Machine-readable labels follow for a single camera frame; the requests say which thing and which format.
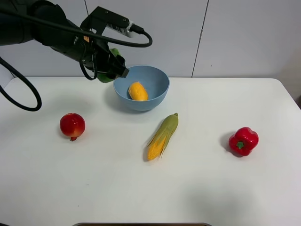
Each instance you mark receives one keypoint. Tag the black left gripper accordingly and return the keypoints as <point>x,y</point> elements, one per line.
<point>92,54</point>

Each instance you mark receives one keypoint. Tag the green lime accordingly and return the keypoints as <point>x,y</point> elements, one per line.
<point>102,73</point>

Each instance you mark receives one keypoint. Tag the yellow mango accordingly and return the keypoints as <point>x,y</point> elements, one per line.
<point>137,92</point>

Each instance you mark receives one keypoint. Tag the red pomegranate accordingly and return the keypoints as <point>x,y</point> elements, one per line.
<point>72,125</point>

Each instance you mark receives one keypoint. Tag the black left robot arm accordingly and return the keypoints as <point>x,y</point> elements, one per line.
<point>17,30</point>

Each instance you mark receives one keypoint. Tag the blue plastic bowl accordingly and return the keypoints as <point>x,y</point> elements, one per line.
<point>154,80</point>

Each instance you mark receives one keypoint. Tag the corn cob with husk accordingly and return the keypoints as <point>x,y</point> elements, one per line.
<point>161,138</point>

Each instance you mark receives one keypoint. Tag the red bell pepper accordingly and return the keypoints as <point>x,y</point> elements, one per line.
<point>243,141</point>

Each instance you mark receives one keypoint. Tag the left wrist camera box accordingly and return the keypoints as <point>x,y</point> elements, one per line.
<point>101,18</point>

